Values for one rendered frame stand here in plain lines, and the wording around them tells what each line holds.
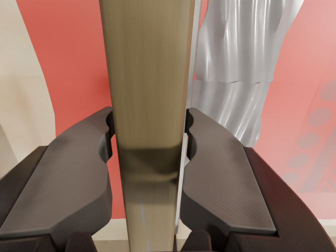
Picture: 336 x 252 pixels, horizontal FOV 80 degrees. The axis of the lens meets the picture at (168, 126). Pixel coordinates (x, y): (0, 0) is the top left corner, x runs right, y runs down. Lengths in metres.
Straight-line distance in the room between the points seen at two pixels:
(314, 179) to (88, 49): 0.29
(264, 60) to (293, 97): 0.05
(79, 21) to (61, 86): 0.06
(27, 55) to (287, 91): 0.23
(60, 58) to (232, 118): 0.16
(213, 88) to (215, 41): 0.04
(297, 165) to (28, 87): 0.29
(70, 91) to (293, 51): 0.20
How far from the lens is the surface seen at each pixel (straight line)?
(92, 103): 0.20
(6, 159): 0.26
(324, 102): 0.25
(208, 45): 0.18
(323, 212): 0.39
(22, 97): 0.23
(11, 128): 0.25
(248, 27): 0.18
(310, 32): 0.21
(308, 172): 0.30
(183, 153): 0.17
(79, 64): 0.19
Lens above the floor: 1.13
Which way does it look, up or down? 58 degrees down
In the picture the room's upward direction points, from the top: 176 degrees clockwise
